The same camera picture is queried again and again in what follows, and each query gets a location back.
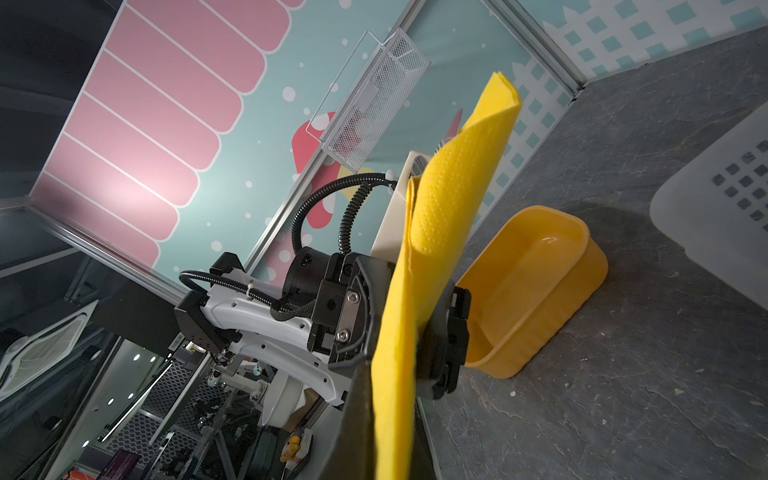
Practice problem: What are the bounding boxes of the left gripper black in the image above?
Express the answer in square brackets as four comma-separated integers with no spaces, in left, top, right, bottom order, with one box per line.
[307,253,471,400]

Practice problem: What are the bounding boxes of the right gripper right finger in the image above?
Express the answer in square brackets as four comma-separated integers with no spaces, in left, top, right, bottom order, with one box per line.
[412,399,437,480]

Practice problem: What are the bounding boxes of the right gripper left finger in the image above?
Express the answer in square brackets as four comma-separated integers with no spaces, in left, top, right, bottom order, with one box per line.
[320,365,376,480]

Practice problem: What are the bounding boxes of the yellow plastic utensil tray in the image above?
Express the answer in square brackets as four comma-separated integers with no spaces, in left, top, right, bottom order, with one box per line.
[458,206,608,379]

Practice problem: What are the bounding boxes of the white perforated plastic basket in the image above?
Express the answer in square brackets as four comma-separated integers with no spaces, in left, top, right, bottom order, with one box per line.
[650,105,767,308]

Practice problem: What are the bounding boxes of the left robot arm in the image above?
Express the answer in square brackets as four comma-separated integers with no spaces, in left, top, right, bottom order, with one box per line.
[174,247,395,427]

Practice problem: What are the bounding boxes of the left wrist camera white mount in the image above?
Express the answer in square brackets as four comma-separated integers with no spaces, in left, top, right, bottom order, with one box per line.
[370,151,431,263]

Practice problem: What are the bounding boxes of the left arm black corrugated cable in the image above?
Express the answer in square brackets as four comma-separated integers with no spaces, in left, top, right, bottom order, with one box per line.
[178,172,398,322]

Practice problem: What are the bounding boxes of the white wire wall basket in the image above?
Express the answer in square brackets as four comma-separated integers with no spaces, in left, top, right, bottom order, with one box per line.
[306,28,431,173]

